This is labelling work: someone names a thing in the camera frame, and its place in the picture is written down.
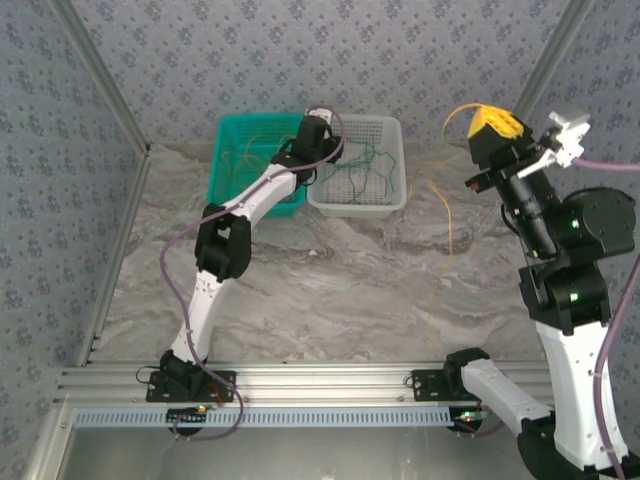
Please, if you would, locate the teal plastic basket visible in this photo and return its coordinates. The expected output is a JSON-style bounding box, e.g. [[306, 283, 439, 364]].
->
[[207, 113, 307, 220]]

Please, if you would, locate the white plastic basket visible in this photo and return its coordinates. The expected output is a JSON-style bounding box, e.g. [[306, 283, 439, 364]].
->
[[305, 113, 407, 219]]

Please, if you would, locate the aluminium frame post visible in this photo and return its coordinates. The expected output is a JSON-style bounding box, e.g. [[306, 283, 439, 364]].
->
[[52, 0, 152, 157], [512, 0, 597, 119]]

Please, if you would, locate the purple camera cable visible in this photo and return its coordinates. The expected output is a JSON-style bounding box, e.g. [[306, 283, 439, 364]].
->
[[469, 157, 640, 480], [159, 103, 346, 442]]

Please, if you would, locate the aluminium side rail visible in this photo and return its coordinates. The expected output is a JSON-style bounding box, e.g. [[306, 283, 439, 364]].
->
[[77, 147, 152, 369]]

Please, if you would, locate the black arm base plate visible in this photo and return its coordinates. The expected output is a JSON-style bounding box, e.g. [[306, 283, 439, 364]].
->
[[412, 369, 504, 403], [145, 370, 237, 403]]

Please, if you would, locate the black controller bracket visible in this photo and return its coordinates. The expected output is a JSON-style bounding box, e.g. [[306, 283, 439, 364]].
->
[[452, 407, 490, 435], [166, 407, 209, 437]]

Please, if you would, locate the aluminium mounting rail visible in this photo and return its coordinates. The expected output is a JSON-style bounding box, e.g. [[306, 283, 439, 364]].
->
[[57, 362, 556, 405]]

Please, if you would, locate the slotted grey cable duct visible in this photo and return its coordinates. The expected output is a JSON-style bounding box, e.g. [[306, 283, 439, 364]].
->
[[74, 407, 461, 429]]

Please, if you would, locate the aluminium frame leg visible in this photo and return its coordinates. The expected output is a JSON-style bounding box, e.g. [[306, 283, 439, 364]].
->
[[22, 402, 76, 480]]

